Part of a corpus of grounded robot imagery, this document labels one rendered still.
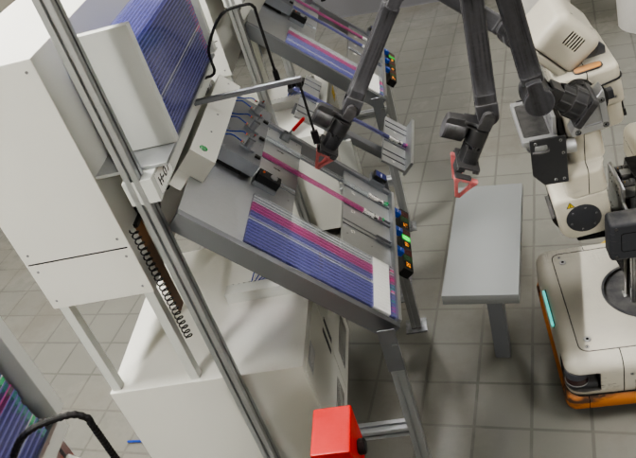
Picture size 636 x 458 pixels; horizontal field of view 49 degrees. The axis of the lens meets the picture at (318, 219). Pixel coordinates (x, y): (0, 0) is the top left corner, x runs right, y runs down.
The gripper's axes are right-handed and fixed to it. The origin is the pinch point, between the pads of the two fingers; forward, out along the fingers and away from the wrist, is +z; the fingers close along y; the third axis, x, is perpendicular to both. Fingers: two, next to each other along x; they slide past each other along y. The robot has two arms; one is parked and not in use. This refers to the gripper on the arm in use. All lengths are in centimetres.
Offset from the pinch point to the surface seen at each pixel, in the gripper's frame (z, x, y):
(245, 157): -7.7, -26.7, 26.3
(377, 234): 4.0, 24.6, 19.2
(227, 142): -8.5, -33.2, 23.7
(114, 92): -23, -66, 48
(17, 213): 16, -78, 58
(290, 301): 36.5, 8.4, 29.1
